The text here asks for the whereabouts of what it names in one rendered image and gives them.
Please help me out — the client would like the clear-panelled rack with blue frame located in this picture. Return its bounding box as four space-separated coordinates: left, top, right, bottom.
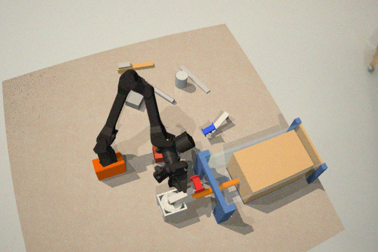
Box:
203 117 328 222

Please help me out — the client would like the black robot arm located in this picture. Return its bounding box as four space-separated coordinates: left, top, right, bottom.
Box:
93 69 195 184

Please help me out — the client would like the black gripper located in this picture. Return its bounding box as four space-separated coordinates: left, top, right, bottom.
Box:
164 155 188 193

